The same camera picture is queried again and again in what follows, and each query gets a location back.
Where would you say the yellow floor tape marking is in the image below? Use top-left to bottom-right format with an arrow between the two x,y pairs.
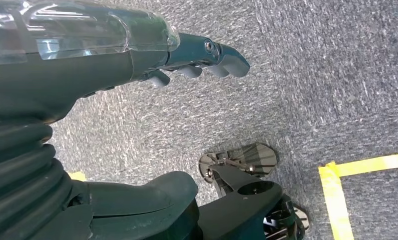
318,151 -> 398,240

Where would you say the black right robot foot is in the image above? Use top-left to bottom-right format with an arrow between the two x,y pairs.
263,195 -> 309,240

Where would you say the black robot foot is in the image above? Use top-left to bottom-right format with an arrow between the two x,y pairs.
263,195 -> 309,240
198,142 -> 278,185

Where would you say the black left robot foot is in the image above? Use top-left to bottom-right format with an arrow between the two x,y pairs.
198,142 -> 278,185

